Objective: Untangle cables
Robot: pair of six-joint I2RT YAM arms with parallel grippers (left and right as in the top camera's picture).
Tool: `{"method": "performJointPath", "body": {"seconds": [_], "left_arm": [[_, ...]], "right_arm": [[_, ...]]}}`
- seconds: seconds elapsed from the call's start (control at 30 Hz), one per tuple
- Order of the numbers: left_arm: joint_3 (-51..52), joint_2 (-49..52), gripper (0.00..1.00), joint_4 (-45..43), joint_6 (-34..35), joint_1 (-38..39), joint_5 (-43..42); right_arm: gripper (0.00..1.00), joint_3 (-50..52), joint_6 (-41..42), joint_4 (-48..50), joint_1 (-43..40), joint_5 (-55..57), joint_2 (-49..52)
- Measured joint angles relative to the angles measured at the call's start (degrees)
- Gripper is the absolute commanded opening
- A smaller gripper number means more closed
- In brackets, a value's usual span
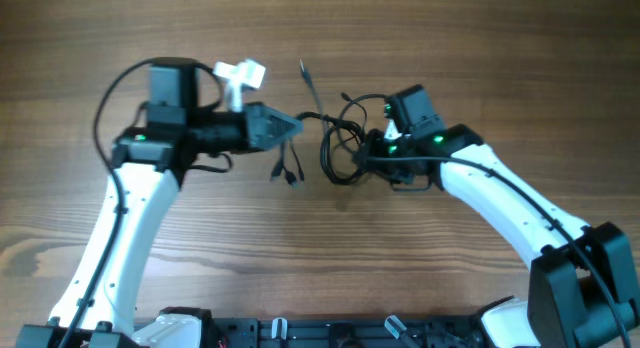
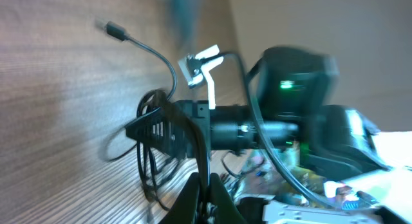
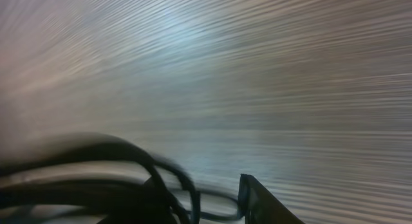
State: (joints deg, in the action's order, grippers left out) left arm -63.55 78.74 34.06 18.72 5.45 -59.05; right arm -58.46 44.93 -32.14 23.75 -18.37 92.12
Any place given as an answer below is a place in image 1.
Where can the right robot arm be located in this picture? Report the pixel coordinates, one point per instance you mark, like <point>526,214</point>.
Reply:
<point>583,289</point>

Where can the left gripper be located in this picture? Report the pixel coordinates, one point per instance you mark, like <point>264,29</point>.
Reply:
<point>257,116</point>

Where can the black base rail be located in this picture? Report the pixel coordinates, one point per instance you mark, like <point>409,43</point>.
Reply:
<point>430,332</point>

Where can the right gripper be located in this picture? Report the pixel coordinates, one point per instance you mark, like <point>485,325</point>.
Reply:
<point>375,139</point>

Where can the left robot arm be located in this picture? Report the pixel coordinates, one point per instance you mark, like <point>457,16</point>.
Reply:
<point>193,109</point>

